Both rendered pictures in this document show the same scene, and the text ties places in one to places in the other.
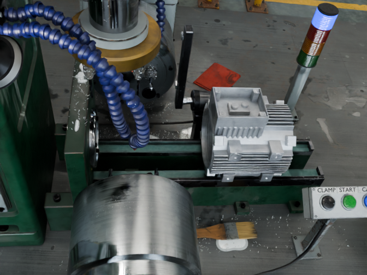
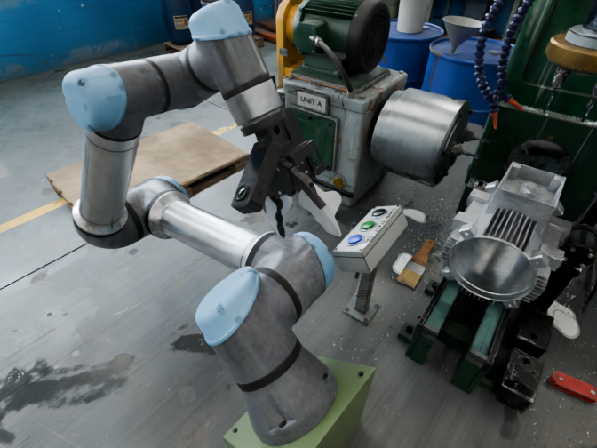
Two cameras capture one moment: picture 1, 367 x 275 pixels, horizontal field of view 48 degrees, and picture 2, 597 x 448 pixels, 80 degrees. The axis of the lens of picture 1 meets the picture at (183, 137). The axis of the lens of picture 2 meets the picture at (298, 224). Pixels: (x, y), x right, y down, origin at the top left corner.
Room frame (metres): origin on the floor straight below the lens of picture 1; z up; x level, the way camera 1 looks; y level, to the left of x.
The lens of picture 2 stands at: (0.85, -0.83, 1.54)
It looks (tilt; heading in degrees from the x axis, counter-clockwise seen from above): 42 degrees down; 139
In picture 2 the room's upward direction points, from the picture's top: straight up
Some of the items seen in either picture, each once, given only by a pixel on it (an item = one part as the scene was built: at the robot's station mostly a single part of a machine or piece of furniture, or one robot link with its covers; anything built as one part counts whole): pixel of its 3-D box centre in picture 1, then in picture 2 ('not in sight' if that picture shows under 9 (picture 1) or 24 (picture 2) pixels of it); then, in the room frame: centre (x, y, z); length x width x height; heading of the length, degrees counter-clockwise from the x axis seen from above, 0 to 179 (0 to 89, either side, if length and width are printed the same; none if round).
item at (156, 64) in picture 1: (131, 47); not in sight; (0.99, 0.20, 1.04); 0.41 x 0.25 x 0.25; 12
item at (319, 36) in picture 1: (319, 30); not in sight; (1.07, -0.34, 1.14); 0.06 x 0.06 x 0.04
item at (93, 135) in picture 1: (95, 137); (536, 164); (0.64, 0.21, 1.02); 0.15 x 0.02 x 0.15; 12
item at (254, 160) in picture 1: (244, 137); (501, 241); (0.73, -0.16, 1.01); 0.20 x 0.19 x 0.19; 102
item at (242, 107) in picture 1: (236, 112); (524, 196); (0.72, -0.12, 1.11); 0.12 x 0.11 x 0.07; 102
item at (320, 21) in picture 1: (324, 17); not in sight; (1.07, -0.34, 1.19); 0.06 x 0.06 x 0.04
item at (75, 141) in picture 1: (70, 148); (534, 167); (0.63, 0.28, 0.97); 0.30 x 0.11 x 0.34; 12
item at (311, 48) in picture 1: (313, 43); not in sight; (1.07, -0.34, 1.10); 0.06 x 0.06 x 0.04
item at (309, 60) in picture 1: (308, 55); not in sight; (1.07, -0.34, 1.05); 0.06 x 0.06 x 0.04
